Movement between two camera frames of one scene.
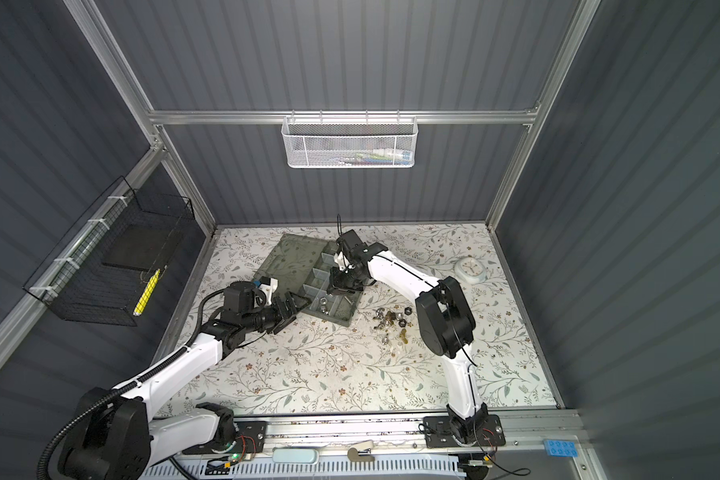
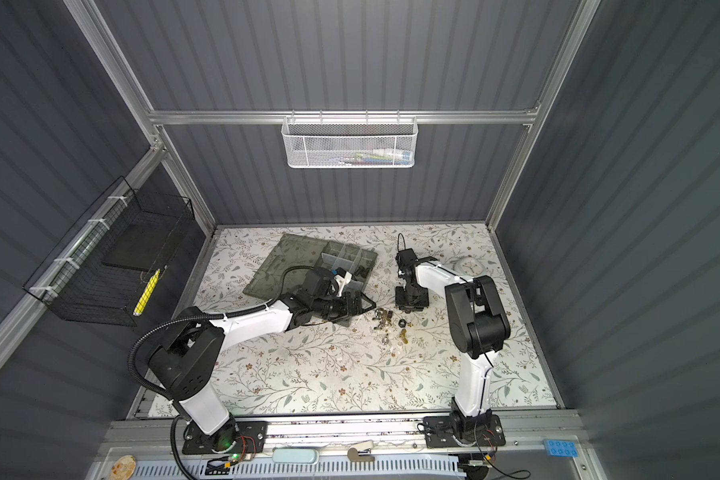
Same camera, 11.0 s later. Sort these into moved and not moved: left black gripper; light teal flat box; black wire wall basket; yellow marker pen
Moved: left black gripper
Not moved: black wire wall basket; yellow marker pen; light teal flat box
